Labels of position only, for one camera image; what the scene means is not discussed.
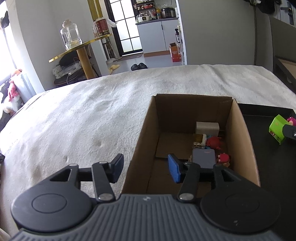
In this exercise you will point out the striped cup toy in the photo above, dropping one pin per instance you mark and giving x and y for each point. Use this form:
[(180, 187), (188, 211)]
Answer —
[(199, 141)]

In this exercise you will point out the white power strip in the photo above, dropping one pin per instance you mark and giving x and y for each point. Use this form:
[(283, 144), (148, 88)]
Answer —
[(59, 71)]

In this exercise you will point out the white fluffy blanket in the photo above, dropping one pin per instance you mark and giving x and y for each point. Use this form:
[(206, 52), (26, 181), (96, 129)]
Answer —
[(95, 119)]

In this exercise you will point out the black-framed glass door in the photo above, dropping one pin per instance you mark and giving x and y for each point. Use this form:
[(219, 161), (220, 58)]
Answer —
[(123, 14)]

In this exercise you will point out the red crab toy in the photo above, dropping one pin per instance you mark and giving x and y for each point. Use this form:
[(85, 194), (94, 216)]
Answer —
[(214, 143)]

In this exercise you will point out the brown cardboard box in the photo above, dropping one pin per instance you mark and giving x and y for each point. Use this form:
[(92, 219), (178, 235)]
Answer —
[(170, 128)]

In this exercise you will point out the pile of clothes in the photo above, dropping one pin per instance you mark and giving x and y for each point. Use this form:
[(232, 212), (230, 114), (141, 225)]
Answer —
[(13, 101)]

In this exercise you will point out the red-haired small figure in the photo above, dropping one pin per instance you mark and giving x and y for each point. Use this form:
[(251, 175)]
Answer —
[(223, 159)]

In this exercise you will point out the dark framed corkboard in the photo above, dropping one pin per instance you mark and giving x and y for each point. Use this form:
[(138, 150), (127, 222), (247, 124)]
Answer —
[(284, 69)]

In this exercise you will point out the black shallow tray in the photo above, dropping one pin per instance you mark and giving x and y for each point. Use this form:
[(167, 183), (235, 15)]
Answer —
[(276, 163)]

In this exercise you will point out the spray bottle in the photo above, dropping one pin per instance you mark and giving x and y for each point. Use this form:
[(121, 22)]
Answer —
[(177, 34)]

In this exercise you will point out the grey-blue toy block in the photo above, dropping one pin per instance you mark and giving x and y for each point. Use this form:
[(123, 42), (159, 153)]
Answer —
[(204, 157)]

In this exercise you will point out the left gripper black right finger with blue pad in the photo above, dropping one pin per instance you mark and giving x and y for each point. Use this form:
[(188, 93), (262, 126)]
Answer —
[(226, 185)]

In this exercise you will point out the clear glass jar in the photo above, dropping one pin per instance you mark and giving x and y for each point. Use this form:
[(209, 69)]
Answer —
[(70, 35)]

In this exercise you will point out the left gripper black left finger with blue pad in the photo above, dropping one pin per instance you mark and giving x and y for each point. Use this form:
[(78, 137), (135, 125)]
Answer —
[(101, 174)]

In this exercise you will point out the black slippers pair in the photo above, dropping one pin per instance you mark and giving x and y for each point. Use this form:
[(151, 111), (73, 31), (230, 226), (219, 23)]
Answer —
[(139, 66)]

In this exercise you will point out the pink strawberry bear toy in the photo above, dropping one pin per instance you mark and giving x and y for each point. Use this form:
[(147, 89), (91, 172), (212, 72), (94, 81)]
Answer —
[(292, 121)]

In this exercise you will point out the orange cardboard box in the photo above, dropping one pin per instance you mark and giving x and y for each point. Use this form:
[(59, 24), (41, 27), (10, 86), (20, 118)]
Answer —
[(174, 52)]

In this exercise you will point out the red tin can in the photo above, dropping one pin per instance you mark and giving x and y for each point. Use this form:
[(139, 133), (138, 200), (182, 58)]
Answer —
[(100, 27)]

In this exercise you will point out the white toy block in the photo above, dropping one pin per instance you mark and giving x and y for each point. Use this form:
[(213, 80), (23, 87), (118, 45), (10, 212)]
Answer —
[(207, 128)]

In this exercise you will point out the white kitchen cabinet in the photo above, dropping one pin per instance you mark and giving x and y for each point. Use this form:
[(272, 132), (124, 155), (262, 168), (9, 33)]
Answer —
[(157, 35)]

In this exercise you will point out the yellow slipper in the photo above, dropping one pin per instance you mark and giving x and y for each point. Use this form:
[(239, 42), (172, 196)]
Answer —
[(112, 68)]

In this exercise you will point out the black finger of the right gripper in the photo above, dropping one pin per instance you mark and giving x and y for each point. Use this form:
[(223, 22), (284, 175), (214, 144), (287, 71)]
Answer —
[(289, 131)]

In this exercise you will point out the gold round side table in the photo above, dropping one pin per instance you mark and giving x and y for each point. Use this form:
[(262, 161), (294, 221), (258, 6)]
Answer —
[(82, 55)]

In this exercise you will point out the rice cooker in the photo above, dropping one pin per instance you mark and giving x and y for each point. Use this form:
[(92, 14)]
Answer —
[(143, 18)]

